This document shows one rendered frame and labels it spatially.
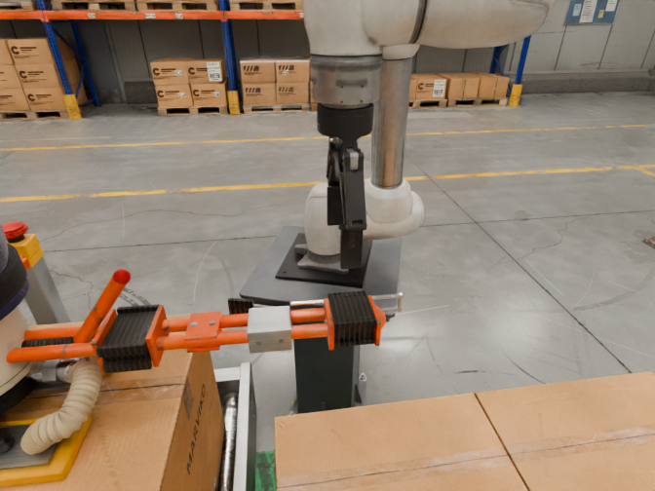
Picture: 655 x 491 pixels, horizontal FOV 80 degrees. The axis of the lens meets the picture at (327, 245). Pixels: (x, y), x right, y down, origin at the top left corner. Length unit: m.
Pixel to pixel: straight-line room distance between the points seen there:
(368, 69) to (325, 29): 0.07
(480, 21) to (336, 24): 0.16
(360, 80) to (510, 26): 0.18
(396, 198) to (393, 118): 0.25
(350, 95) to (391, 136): 0.66
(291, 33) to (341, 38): 8.42
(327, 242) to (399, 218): 0.24
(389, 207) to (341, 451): 0.70
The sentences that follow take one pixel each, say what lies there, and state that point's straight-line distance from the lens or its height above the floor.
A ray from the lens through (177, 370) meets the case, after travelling 0.82.
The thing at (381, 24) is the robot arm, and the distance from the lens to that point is 0.50.
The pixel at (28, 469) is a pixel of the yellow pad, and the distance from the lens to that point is 0.76.
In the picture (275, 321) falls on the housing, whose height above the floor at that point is 1.09.
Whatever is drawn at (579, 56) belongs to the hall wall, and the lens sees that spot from 11.34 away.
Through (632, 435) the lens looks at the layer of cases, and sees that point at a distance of 1.43.
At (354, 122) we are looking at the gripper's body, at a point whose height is 1.41.
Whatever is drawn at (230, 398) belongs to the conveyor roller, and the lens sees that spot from 1.27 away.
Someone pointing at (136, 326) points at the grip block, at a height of 1.10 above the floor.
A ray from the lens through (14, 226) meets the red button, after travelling 1.33.
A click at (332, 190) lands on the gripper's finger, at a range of 0.65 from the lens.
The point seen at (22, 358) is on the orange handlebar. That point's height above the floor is 1.08.
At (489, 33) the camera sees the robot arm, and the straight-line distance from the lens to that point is 0.54.
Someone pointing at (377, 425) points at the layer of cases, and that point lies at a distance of 1.20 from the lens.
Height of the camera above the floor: 1.52
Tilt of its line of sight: 30 degrees down
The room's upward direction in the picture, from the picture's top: straight up
